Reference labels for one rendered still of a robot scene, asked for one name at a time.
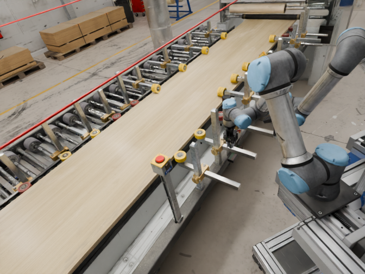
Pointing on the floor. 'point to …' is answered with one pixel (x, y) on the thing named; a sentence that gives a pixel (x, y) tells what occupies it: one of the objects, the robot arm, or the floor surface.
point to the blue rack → (180, 10)
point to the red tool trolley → (138, 7)
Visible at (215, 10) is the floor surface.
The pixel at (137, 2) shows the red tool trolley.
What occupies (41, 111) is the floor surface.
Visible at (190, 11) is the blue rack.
